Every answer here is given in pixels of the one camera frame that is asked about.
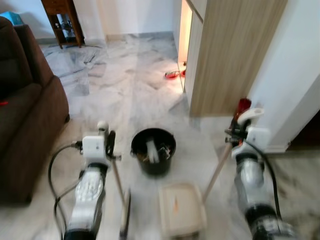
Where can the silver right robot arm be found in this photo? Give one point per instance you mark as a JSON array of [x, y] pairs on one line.
[[255, 185]]

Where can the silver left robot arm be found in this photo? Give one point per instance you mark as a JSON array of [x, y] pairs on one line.
[[87, 195]]

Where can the dark red object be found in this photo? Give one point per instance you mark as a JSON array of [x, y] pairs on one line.
[[243, 105]]

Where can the white paper scrap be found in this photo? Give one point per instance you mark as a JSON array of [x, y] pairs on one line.
[[152, 151]]

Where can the black plastic bucket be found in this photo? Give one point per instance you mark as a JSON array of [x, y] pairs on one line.
[[152, 167]]

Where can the light wood cabinet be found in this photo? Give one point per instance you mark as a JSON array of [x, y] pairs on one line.
[[230, 55]]

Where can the brown fabric sofa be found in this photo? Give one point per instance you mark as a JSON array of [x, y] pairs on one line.
[[30, 125]]

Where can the red bowl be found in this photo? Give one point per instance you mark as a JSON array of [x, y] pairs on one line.
[[172, 75]]

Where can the dark wooden side table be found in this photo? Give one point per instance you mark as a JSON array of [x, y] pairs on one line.
[[56, 6]]

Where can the teal box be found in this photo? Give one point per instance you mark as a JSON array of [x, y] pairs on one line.
[[11, 18]]

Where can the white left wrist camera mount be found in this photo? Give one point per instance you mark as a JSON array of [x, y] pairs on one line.
[[94, 147]]

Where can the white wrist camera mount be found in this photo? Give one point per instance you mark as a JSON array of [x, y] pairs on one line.
[[257, 140], [94, 147]]

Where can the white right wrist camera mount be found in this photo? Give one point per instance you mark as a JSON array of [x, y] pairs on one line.
[[257, 140]]

